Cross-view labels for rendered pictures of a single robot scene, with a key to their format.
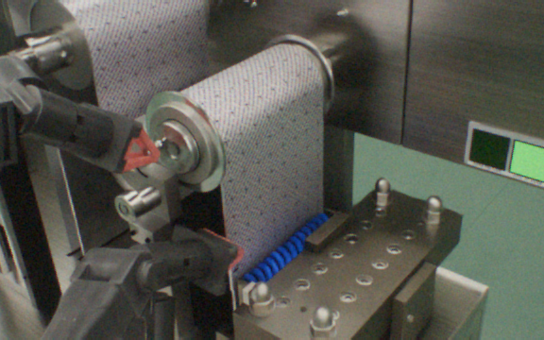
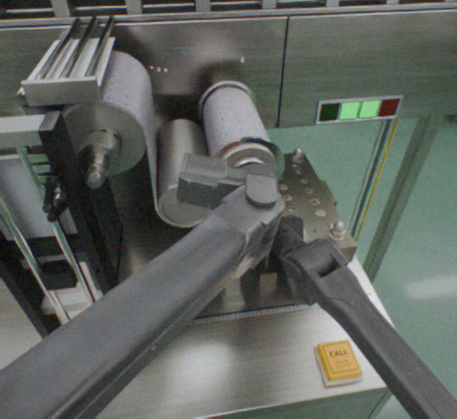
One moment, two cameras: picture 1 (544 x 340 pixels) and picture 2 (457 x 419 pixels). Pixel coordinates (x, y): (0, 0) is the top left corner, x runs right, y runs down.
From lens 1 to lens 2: 0.70 m
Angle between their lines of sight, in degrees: 40
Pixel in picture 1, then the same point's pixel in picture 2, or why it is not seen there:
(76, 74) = (123, 159)
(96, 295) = (347, 277)
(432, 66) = (297, 77)
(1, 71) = (203, 166)
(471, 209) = not seen: hidden behind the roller
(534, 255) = not seen: hidden behind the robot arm
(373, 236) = (289, 180)
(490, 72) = (330, 71)
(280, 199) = not seen: hidden behind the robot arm
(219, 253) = (295, 223)
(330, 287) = (309, 213)
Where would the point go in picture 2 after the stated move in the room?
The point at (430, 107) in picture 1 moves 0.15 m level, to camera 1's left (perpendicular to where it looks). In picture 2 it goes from (295, 100) to (262, 121)
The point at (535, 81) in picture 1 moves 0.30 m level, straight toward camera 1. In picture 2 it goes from (352, 70) to (448, 121)
